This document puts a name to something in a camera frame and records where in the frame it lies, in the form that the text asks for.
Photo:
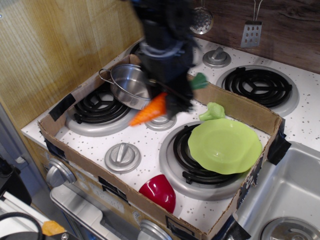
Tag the back left black burner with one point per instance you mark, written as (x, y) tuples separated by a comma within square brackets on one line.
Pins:
[(197, 53)]

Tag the grey oven knob left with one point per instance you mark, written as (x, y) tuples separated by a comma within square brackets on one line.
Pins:
[(59, 173)]

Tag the grey stovetop knob front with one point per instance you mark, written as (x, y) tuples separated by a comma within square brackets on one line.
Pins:
[(122, 158)]

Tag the silver toy sink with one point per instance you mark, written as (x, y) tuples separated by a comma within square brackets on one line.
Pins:
[(285, 203)]

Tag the front left black burner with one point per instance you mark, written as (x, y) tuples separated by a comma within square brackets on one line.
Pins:
[(99, 114)]

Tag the grey stovetop knob centre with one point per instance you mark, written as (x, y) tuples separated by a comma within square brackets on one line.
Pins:
[(161, 123)]

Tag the light green plastic plate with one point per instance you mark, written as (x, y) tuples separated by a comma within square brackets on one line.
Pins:
[(224, 146)]

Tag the orange yellow cloth scrap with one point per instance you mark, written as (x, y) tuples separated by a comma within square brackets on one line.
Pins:
[(51, 228)]

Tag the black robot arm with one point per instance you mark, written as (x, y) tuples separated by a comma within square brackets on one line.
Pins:
[(165, 22)]

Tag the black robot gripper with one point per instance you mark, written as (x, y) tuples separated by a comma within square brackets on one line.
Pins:
[(168, 68)]

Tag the hanging metal slotted spatula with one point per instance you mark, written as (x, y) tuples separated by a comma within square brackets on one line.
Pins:
[(252, 30)]

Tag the grey stovetop knob back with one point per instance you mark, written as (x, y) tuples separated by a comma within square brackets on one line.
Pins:
[(217, 58)]

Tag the small stainless steel pot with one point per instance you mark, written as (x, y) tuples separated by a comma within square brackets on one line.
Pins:
[(128, 84)]

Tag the green toy broccoli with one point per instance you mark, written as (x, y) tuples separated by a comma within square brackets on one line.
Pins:
[(214, 111)]

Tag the grey oven knob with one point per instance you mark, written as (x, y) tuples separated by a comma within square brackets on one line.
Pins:
[(151, 231), (59, 173)]

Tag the orange plastic toy carrot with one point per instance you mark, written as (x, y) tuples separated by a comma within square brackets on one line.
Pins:
[(157, 106)]

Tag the grey stovetop knob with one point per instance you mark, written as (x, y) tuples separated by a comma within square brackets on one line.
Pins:
[(217, 58), (122, 158), (161, 123)]

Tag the silver oven door handle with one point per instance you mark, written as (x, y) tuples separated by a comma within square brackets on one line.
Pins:
[(85, 215)]

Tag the grey oven knob right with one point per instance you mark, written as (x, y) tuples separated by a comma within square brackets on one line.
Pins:
[(151, 231)]

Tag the front right black burner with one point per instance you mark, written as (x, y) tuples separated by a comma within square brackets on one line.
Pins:
[(188, 177)]

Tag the back right black burner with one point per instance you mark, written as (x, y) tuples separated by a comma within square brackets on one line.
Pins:
[(264, 85)]

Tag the black burner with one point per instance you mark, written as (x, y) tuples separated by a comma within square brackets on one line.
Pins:
[(197, 53), (264, 85), (188, 177), (99, 114)]

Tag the dark red plastic bowl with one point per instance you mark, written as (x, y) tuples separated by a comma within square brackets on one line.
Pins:
[(159, 190)]

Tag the hanging metal slotted ladle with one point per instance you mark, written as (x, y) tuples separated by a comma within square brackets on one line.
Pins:
[(203, 19)]

